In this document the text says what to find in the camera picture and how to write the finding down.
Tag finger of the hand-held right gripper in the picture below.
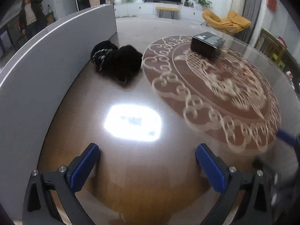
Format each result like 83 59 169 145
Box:
277 128 300 149

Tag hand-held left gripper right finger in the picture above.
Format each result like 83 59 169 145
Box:
196 143 275 225

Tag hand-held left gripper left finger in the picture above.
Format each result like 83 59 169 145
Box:
22 142 101 225

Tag wooden desktop with cloud pattern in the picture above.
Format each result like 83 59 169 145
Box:
37 17 300 225

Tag grey partition board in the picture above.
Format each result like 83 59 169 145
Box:
0 3 118 216

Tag black velvet scrunchie white trim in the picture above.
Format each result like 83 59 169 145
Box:
106 45 143 86

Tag black box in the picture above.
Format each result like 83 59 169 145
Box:
191 31 225 59

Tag yellow lounge chair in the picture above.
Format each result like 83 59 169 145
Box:
202 9 251 35

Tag grey curtain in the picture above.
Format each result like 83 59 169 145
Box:
241 0 264 44

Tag large potted plant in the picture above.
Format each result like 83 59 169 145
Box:
193 0 212 10

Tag yellow wooden bench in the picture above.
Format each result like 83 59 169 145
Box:
155 6 180 19

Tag white door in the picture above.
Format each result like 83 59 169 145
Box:
60 0 79 17

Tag white media console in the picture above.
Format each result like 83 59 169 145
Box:
114 2 207 20

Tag black scrunchie with chain trim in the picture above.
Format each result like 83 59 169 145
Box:
90 40 120 72

